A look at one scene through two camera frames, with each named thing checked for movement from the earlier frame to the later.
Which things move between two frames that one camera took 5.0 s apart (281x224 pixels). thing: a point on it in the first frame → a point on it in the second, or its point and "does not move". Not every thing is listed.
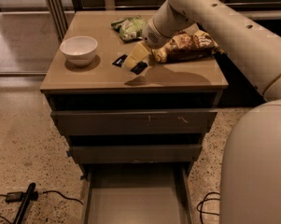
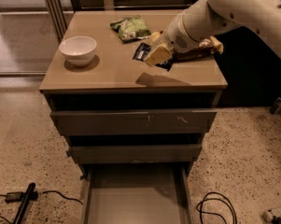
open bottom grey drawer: x=137 y=193 does not move
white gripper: x=154 y=34 → x=175 y=38
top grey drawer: x=137 y=122 does not move
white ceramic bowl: x=79 y=50 does not move
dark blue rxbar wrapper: x=136 y=68 → x=142 y=51
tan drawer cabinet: x=134 y=127 does not move
